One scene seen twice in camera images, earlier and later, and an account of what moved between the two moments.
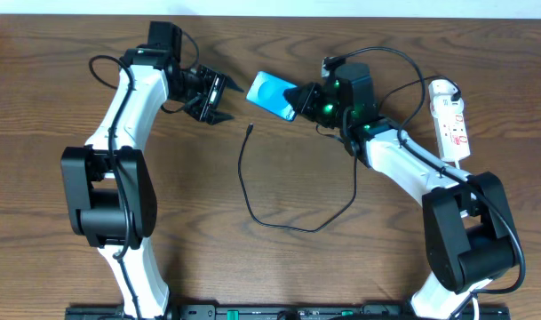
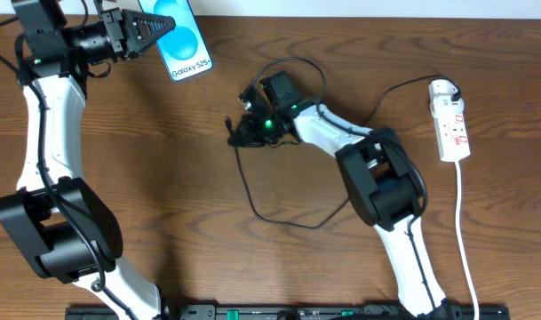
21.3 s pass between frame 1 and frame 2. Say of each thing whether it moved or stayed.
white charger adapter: stayed
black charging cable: moved
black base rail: stayed
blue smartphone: moved
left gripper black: moved
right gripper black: moved
